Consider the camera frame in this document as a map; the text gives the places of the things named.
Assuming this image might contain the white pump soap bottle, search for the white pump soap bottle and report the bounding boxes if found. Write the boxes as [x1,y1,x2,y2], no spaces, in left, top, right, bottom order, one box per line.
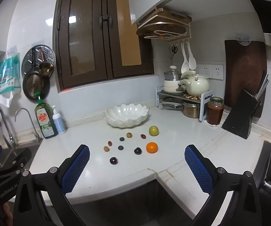
[51,105,66,134]

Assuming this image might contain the printed plastic bag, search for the printed plastic bag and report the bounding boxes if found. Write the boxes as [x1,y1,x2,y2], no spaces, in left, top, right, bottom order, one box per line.
[0,50,21,107]

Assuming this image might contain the glass jar of sauce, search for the glass jar of sauce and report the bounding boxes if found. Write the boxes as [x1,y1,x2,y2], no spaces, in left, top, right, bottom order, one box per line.
[207,96,225,126]

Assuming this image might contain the tall chrome faucet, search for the tall chrome faucet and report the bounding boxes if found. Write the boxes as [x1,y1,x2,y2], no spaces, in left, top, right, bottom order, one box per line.
[0,103,18,149]

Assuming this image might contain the grey corner shelf rack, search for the grey corner shelf rack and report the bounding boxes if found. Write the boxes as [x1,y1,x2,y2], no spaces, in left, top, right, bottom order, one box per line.
[156,85,215,123]

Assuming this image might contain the black-handled knife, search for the black-handled knife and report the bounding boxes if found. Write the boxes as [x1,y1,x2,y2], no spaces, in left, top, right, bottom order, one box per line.
[258,79,269,99]
[257,71,268,93]

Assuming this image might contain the round mesh strainer pan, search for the round mesh strainer pan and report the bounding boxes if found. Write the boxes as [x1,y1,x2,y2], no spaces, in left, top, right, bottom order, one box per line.
[23,72,50,103]

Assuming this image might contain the stainless steel pot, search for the stainless steel pot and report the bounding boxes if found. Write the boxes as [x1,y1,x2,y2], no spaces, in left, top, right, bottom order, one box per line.
[182,100,200,118]

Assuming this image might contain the black knife block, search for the black knife block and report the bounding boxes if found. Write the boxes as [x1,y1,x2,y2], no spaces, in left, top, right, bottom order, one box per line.
[221,88,259,139]

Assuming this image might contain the green dish soap bottle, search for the green dish soap bottle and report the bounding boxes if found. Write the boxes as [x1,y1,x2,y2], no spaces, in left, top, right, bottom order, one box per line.
[34,93,59,139]

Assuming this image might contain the brass ladle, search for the brass ladle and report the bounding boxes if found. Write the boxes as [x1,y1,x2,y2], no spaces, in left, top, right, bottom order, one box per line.
[39,62,54,77]

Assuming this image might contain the white wall socket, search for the white wall socket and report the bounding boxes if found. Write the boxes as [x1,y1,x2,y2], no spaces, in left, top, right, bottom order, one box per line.
[198,65,212,78]
[211,65,224,79]

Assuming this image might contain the steel kitchen sink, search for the steel kitchen sink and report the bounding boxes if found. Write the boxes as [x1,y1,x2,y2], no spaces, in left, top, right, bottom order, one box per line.
[0,141,43,170]

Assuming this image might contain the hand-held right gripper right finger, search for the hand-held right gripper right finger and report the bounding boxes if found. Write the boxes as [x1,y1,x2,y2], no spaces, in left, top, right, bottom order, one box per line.
[184,144,262,226]

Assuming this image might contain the white rice paddle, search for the white rice paddle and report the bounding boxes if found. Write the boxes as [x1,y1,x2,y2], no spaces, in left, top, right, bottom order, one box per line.
[187,42,197,70]

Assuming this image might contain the cream ceramic pot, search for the cream ceramic pot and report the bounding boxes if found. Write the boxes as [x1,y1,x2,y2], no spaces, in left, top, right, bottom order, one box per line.
[180,71,212,97]

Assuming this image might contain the white ladle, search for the white ladle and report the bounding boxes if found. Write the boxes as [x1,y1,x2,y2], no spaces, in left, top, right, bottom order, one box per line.
[181,43,190,74]

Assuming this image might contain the white scalloped bowl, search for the white scalloped bowl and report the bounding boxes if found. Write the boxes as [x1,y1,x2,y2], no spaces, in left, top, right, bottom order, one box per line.
[103,103,149,128]

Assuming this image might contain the steel steamer pot glass lid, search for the steel steamer pot glass lid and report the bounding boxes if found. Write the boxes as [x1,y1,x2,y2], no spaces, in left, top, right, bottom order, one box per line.
[164,65,182,82]

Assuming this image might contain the cream saucepan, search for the cream saucepan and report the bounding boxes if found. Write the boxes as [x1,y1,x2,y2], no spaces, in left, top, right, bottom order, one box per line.
[163,79,185,93]

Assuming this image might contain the orange tangerine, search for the orange tangerine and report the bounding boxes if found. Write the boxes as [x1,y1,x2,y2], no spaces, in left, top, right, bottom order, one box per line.
[146,142,159,153]

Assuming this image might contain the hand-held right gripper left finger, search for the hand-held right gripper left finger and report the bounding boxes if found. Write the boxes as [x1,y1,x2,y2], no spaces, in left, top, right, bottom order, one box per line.
[13,144,90,226]

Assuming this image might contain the small chrome faucet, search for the small chrome faucet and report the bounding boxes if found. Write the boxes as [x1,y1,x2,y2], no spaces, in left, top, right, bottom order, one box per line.
[15,108,43,143]

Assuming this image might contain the black scissors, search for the black scissors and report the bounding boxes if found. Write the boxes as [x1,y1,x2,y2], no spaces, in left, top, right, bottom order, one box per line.
[170,45,178,63]

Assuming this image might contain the dark rectangular cutting board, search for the dark rectangular cutting board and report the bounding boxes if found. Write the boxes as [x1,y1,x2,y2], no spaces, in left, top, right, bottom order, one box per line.
[224,40,267,118]

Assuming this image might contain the clear wall hook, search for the clear wall hook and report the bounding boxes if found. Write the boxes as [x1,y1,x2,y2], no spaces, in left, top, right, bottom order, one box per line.
[235,33,251,46]

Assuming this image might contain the white wire board rack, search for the white wire board rack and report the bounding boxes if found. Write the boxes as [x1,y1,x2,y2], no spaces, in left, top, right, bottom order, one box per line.
[137,8,192,50]

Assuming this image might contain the perforated steel steamer plate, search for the perforated steel steamer plate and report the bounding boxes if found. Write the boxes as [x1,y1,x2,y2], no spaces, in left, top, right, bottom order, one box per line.
[21,44,56,80]

